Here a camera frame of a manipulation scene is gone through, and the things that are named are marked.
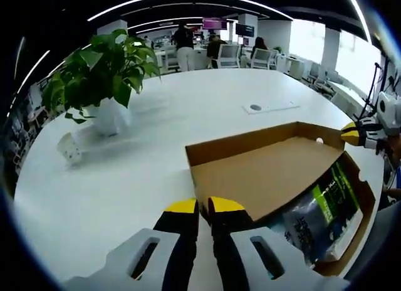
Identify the potted green plant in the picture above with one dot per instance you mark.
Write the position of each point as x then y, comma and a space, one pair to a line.
103, 71

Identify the dark wall screen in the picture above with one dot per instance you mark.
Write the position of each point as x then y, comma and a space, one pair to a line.
244, 29

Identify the purple wall screen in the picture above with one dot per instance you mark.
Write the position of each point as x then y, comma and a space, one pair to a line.
214, 23

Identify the brown cardboard shoe box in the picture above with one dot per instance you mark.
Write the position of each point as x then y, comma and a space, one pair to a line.
266, 172

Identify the small white cube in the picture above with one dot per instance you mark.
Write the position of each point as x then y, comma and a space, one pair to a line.
70, 150

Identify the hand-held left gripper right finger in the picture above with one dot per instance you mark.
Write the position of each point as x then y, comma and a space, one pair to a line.
228, 241

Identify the dark pack with green label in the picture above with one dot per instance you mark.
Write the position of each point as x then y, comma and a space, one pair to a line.
332, 203

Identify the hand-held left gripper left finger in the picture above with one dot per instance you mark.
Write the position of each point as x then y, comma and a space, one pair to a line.
175, 241

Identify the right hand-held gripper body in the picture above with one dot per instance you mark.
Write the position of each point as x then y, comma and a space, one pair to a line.
390, 115

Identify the white office chair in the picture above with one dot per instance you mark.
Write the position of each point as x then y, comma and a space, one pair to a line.
263, 57
228, 56

